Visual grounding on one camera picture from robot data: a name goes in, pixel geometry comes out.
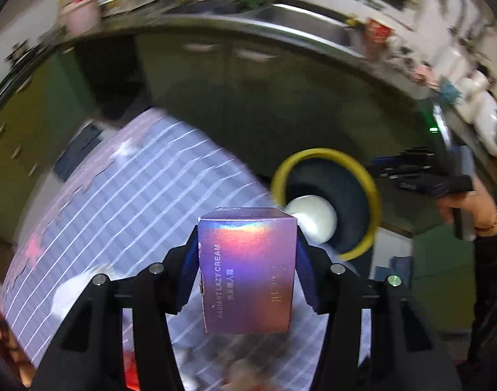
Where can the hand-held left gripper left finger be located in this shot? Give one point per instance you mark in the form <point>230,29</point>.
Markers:
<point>189,277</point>

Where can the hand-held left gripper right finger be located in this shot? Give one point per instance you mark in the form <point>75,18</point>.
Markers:
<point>309,277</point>

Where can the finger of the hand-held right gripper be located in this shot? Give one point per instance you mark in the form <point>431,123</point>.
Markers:
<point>403,169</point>

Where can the purple holographic carton box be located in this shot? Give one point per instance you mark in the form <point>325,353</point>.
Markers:
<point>248,269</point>

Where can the person's right forearm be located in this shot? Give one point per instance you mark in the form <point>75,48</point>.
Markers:
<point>492,277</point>

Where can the person's right hand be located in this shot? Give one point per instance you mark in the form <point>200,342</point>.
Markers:
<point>485,211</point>

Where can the white round container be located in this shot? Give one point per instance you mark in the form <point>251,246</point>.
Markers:
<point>313,216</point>

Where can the white plastic bag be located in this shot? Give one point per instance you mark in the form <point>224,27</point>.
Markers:
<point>482,110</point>

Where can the blue checked tablecloth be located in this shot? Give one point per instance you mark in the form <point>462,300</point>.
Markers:
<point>150,195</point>

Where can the white plastic-wrapped bottle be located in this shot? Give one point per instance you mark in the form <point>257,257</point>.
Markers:
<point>71,293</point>

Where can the dark blue cloth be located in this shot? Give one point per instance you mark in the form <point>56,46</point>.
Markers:
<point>79,150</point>

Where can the steel kitchen sink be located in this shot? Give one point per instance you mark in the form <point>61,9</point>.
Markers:
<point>309,20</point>

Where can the green kitchen cabinet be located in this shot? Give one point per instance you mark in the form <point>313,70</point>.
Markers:
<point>216,102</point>

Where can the pink plastic bucket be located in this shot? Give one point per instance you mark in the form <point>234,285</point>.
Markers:
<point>81,18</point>

